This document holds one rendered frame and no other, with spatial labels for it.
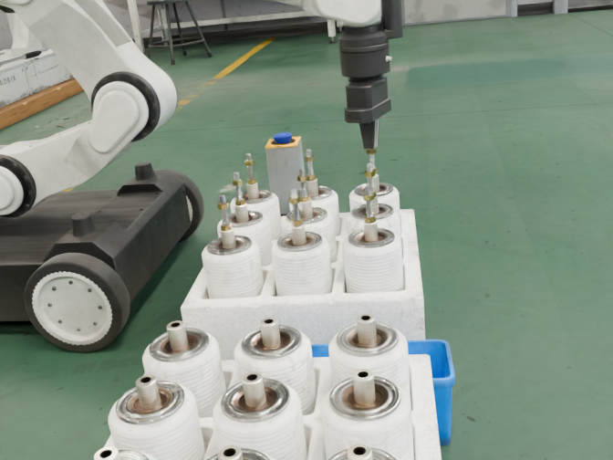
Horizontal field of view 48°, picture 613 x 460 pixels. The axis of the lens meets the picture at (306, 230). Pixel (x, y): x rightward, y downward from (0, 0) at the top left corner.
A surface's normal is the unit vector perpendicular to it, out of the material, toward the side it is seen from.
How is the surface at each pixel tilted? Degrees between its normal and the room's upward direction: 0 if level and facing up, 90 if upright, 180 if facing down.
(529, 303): 0
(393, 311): 90
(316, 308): 90
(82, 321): 90
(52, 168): 90
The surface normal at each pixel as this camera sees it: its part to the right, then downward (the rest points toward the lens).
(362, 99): -0.48, 0.37
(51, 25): 0.08, 0.70
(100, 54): -0.14, 0.39
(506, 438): -0.10, -0.92
